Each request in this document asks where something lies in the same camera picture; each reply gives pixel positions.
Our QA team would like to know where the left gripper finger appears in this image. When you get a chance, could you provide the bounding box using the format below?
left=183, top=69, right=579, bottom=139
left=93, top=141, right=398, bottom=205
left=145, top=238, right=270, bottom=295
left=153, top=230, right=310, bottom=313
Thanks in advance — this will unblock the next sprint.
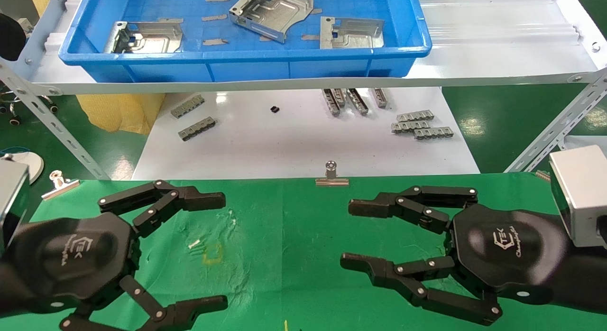
left=98, top=180, right=226, bottom=238

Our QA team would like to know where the white metal shelf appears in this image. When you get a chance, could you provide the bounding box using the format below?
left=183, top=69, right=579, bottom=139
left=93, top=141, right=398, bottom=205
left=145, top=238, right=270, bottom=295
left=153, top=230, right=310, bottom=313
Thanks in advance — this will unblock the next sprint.
left=0, top=0, right=607, bottom=95

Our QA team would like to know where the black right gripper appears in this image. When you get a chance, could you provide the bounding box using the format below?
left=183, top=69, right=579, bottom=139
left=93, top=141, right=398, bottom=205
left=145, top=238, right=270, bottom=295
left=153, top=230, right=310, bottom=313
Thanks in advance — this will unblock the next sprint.
left=340, top=204, right=569, bottom=326

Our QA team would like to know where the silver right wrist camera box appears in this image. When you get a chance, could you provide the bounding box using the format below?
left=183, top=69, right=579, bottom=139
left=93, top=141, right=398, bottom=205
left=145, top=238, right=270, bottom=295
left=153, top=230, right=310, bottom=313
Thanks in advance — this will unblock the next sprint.
left=550, top=145, right=607, bottom=249

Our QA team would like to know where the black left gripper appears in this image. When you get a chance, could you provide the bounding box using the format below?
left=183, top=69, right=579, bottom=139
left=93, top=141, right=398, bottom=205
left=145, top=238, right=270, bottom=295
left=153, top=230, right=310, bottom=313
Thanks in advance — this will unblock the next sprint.
left=7, top=212, right=229, bottom=331

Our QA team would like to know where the wide metal bracket part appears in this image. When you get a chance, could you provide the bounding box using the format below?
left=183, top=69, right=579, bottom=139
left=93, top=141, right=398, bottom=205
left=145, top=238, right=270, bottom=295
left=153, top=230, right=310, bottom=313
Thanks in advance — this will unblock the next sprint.
left=229, top=0, right=314, bottom=44

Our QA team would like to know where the blue plastic bin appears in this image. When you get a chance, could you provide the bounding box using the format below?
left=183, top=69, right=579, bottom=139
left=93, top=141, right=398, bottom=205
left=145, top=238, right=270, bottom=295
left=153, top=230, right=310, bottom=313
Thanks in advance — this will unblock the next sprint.
left=59, top=0, right=432, bottom=83

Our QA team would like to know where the white corrugated panel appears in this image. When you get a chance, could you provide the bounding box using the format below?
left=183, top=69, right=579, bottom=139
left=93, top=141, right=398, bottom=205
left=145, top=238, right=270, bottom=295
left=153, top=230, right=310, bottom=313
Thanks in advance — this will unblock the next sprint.
left=416, top=0, right=585, bottom=45

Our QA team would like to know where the yellow mesh bag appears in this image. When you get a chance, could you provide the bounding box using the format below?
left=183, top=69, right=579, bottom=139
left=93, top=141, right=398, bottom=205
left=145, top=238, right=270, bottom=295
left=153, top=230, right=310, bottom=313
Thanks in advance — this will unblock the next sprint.
left=76, top=93, right=166, bottom=135

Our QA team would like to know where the office chair wheel base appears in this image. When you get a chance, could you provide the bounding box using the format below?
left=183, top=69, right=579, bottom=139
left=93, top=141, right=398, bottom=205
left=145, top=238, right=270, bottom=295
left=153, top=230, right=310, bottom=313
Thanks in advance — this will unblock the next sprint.
left=0, top=94, right=58, bottom=127

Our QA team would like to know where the perforated grey angle strut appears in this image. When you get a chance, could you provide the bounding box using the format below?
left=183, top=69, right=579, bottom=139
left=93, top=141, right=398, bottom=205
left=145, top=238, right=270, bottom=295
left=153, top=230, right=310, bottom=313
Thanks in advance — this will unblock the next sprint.
left=0, top=61, right=111, bottom=181
left=505, top=68, right=607, bottom=174

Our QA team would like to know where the green table mat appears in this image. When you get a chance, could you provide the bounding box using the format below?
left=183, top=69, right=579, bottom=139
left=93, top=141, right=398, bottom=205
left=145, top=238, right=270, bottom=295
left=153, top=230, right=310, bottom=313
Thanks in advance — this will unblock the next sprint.
left=0, top=174, right=607, bottom=331

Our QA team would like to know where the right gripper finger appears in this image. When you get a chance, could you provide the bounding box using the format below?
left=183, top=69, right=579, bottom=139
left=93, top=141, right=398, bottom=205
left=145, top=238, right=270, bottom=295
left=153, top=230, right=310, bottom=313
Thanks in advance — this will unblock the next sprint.
left=349, top=185, right=478, bottom=235

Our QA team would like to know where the silver binder clip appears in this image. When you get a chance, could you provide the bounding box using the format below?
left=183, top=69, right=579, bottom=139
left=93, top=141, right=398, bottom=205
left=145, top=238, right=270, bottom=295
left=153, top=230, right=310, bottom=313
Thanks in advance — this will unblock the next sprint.
left=315, top=161, right=349, bottom=186
left=42, top=170, right=80, bottom=200

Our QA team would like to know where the black rounded object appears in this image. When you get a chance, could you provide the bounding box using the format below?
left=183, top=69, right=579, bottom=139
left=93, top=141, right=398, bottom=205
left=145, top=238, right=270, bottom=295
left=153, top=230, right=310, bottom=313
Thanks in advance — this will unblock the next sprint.
left=0, top=13, right=27, bottom=61

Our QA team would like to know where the white round disc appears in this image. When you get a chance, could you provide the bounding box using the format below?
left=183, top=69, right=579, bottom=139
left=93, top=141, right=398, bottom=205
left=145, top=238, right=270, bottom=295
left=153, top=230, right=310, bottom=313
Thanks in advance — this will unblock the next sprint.
left=0, top=151, right=44, bottom=184

